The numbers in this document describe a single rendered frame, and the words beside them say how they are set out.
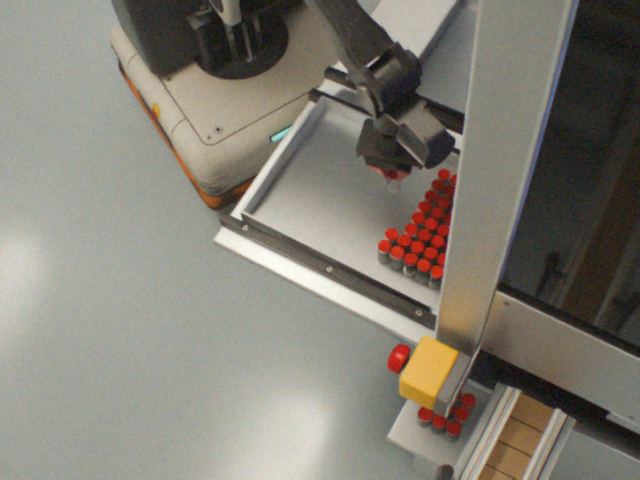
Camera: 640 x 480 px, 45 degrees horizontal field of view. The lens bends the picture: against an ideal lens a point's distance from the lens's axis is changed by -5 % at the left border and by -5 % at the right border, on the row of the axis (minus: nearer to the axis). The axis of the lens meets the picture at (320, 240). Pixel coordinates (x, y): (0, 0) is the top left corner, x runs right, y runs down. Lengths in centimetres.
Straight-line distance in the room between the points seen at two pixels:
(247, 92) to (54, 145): 74
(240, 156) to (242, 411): 67
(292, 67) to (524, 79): 171
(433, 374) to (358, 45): 43
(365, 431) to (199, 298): 59
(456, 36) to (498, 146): 87
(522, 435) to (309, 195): 52
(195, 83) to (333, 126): 94
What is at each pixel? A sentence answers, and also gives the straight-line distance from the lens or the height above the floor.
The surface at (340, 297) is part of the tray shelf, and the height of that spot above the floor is 88.
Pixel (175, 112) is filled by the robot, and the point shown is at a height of 28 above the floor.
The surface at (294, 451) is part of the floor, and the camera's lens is 210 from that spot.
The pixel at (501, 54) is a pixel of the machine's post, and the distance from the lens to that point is 60.
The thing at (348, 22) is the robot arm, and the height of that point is 127.
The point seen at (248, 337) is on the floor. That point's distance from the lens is 220.
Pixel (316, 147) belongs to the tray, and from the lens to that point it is 139.
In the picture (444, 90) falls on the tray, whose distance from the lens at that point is 146.
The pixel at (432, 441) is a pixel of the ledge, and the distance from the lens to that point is 119.
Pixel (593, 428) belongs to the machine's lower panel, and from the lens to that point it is 123.
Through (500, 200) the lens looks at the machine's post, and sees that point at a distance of 75.
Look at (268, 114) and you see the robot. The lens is 220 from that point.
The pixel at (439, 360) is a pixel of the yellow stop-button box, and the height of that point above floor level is 103.
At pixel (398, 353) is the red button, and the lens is 108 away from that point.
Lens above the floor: 204
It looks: 63 degrees down
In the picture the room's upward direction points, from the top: 9 degrees counter-clockwise
